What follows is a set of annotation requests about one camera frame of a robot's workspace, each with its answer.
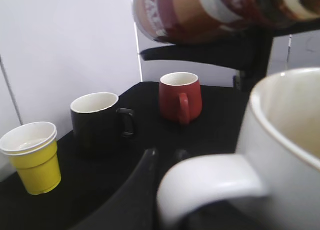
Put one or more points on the yellow paper cup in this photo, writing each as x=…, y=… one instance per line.
x=32, y=150

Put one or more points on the black ceramic mug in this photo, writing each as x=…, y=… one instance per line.
x=100, y=125

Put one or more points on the red ceramic mug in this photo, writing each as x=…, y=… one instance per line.
x=180, y=98

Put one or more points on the brown nescafe coffee bottle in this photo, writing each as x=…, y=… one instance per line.
x=201, y=21

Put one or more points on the white ceramic mug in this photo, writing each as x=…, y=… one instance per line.
x=274, y=174

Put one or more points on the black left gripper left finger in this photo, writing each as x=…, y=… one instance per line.
x=118, y=194

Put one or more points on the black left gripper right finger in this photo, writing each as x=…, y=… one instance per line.
x=247, y=52

